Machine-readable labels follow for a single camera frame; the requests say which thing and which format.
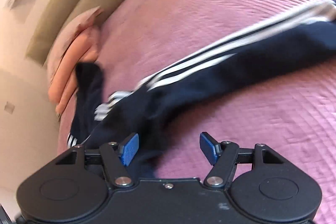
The folded salmon pink duvet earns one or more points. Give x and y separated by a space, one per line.
64 56

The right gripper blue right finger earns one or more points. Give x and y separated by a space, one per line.
210 147

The pink quilted bedspread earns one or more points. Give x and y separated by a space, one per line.
293 114

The floral lilac pillow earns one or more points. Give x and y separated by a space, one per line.
66 36

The navy striped track garment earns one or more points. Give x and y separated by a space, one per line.
295 39

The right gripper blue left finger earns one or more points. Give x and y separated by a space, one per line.
128 148

